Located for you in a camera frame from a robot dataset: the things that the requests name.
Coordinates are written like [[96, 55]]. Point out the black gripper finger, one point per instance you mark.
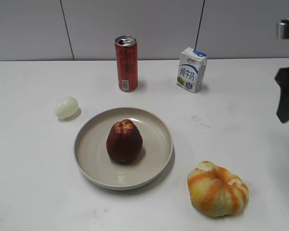
[[282, 79]]

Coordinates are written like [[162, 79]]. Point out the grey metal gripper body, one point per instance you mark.
[[282, 29]]

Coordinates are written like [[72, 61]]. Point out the dark red apple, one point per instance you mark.
[[124, 142]]

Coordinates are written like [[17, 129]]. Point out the beige round plate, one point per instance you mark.
[[156, 156]]

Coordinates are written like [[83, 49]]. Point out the white milk carton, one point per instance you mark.
[[191, 69]]

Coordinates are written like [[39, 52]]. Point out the red soda can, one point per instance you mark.
[[127, 62]]

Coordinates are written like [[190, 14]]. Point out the white peeled egg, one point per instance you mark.
[[66, 107]]

